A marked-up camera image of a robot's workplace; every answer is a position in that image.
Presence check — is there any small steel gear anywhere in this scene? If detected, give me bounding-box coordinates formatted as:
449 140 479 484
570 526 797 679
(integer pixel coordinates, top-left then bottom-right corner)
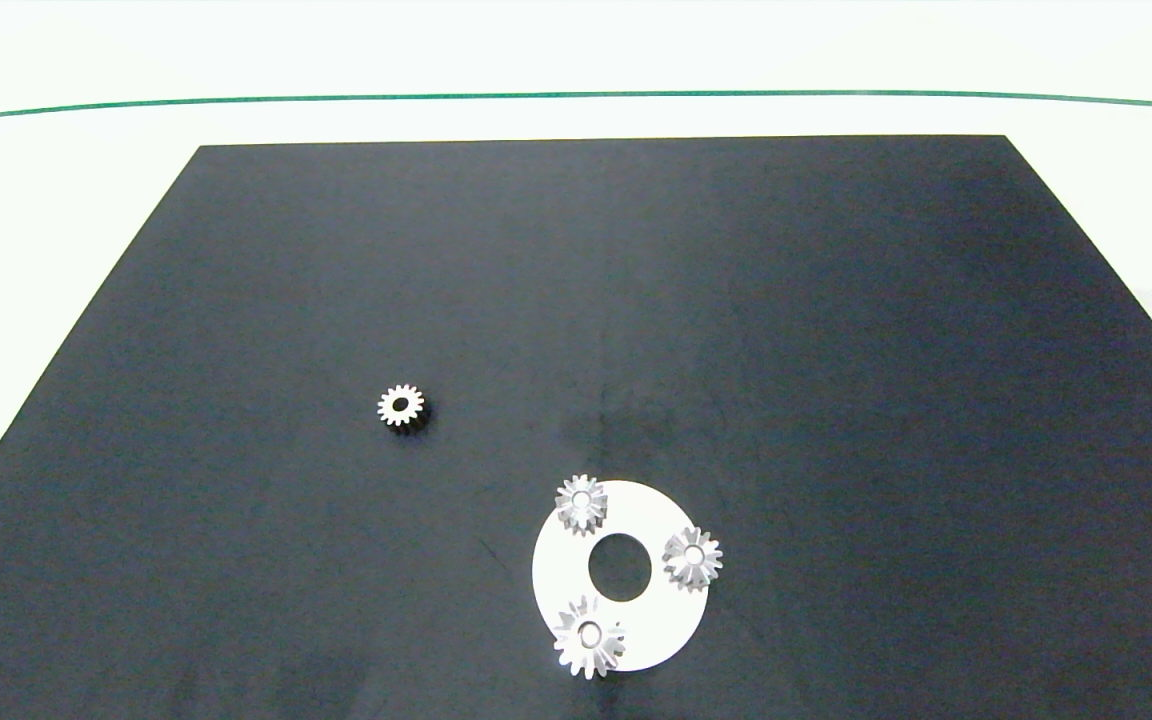
661 526 724 593
554 474 610 536
377 384 427 432

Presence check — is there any large steel gear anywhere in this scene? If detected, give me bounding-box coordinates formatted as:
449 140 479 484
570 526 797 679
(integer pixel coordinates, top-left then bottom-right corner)
552 595 628 681

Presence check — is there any dark rectangular mat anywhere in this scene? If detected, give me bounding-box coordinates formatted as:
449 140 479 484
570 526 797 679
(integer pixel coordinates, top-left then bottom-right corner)
0 134 1152 720

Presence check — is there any round white plate with pins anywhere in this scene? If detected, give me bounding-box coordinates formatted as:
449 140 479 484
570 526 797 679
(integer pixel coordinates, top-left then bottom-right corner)
532 480 712 673

